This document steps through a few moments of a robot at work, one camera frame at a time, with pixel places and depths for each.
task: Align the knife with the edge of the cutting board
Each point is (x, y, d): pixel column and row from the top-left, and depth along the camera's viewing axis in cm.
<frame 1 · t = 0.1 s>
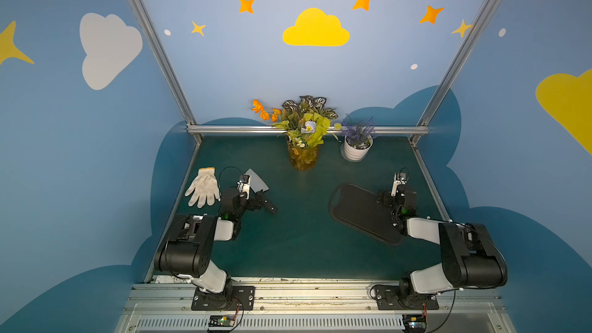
left hand: (250, 185, 95), fingers open
right hand: (397, 187, 95), fingers open
black cutting board: (364, 210, 101), on the table
white work glove: (204, 188, 103), on the table
flower bouquet in glass vase: (305, 121, 97), point 25 cm above the table
lavender plant in white pot: (358, 138, 101), point 18 cm above the table

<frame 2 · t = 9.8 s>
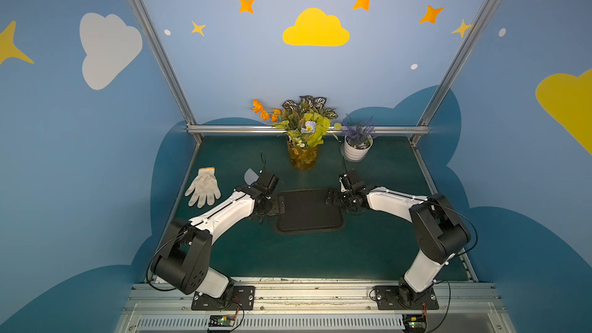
left hand: (273, 206, 89), fingers open
right hand: (334, 199, 96), fingers open
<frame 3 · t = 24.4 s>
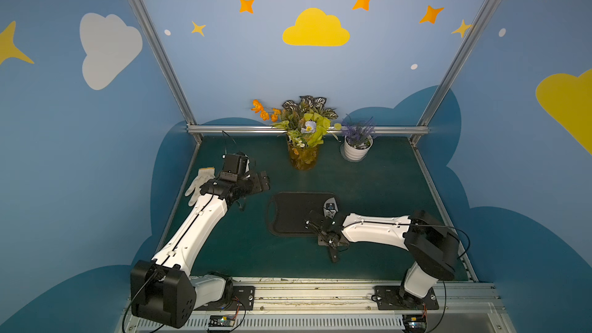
left hand: (258, 179, 83), fingers open
right hand: (329, 234, 89), fingers open
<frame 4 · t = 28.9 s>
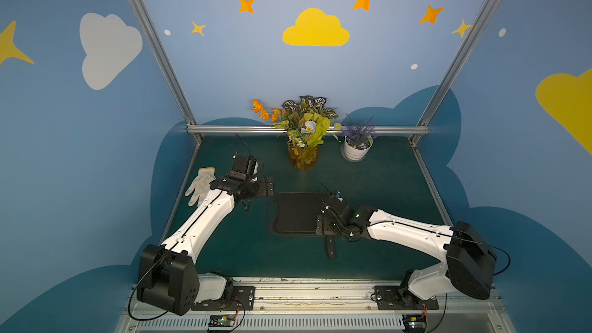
left hand: (263, 184, 85), fingers open
right hand: (328, 222, 85), fingers open
